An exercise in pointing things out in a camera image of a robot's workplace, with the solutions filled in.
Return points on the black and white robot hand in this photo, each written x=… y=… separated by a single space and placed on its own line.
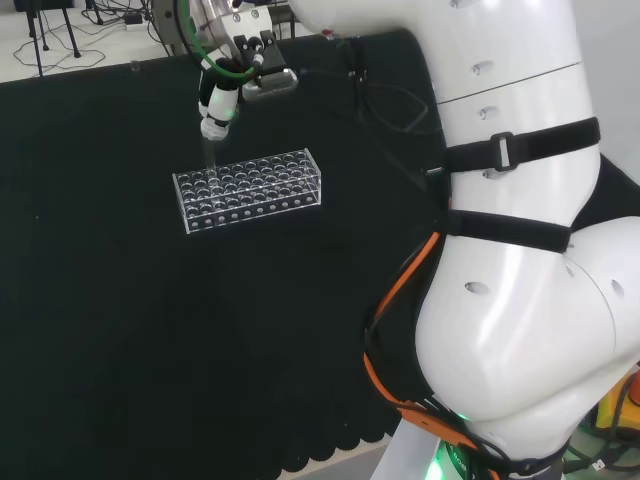
x=222 y=102

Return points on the clear plastic test tube rack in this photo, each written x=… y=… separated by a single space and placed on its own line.
x=250 y=200

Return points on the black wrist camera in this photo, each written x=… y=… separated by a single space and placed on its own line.
x=270 y=75

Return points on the yellow stop button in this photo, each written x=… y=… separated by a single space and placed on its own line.
x=612 y=410

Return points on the black tripod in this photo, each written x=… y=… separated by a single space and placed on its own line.
x=39 y=45

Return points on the clear glass test tube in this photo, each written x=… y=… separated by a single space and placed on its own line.
x=209 y=160

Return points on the black bench cloth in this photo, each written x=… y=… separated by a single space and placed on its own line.
x=150 y=325

